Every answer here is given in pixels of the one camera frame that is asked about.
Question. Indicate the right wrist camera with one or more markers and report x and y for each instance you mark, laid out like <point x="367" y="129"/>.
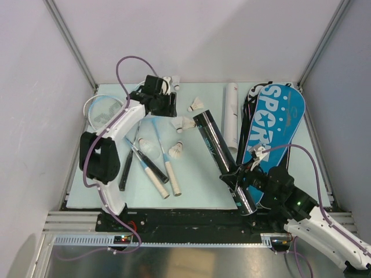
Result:
<point x="258" y="154"/>

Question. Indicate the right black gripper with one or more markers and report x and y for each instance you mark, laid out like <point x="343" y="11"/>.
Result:
<point x="244" y="171"/>

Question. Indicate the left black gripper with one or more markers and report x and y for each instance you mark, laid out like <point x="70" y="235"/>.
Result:
<point x="170" y="110"/>

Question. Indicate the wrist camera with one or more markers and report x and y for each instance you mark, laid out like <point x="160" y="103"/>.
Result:
<point x="258" y="154"/>
<point x="166" y="89"/>

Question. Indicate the blue racket left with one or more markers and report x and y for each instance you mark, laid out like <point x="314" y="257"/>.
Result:
<point x="103" y="109"/>

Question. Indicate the blue racket white grip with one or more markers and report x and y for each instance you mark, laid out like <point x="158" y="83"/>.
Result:
<point x="168" y="166"/>

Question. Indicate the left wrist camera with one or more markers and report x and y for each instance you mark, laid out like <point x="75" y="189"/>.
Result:
<point x="166" y="89"/>

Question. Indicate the blue racket bag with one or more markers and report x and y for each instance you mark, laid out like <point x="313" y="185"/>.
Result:
<point x="272" y="121"/>

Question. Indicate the black shuttlecock tube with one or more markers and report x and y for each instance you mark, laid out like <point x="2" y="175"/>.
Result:
<point x="218" y="149"/>

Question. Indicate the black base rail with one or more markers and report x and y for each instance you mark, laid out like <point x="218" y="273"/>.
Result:
<point x="189" y="226"/>

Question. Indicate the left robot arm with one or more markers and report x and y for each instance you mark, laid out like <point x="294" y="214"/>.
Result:
<point x="99" y="158"/>

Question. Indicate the white shuttlecock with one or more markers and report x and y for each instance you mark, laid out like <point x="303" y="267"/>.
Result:
<point x="177" y="123"/>
<point x="196" y="105"/>
<point x="175" y="82"/>
<point x="176" y="150"/>
<point x="188" y="123"/>

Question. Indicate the transparent tube cap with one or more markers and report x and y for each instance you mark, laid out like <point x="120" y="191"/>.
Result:
<point x="149" y="149"/>

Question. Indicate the white shuttlecock tube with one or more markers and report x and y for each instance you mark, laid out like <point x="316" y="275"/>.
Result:
<point x="230" y="131"/>

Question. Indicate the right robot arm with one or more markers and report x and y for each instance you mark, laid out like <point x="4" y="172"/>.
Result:
<point x="293" y="210"/>

